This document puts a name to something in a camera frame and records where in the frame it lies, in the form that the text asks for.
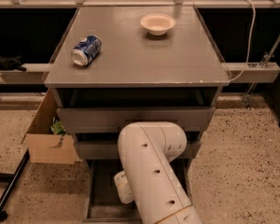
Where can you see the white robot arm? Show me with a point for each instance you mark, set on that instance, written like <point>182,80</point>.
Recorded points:
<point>145,151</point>

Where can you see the grey drawer cabinet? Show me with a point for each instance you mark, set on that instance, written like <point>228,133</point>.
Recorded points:
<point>135,68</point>

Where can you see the grey top drawer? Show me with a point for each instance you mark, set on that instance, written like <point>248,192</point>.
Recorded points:
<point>112,120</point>

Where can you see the blue soda can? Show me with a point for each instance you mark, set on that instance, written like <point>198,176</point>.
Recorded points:
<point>86,50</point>

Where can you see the grey bottom drawer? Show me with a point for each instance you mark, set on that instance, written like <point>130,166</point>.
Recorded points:
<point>103,204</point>

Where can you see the white paper bowl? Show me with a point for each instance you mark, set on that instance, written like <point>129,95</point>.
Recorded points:
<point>157,24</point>

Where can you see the green snack bag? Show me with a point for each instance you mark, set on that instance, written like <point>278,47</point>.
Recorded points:
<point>57,127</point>

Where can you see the cardboard box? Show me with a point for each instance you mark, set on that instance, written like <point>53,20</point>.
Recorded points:
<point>44,145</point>

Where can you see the metal support strut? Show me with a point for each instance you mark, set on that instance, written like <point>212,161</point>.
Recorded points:
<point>268,55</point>

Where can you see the black object on ledge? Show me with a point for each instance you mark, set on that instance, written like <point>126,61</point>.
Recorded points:
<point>11,63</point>

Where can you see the black floor rail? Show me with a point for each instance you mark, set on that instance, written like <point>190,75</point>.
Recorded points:
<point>11,181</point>

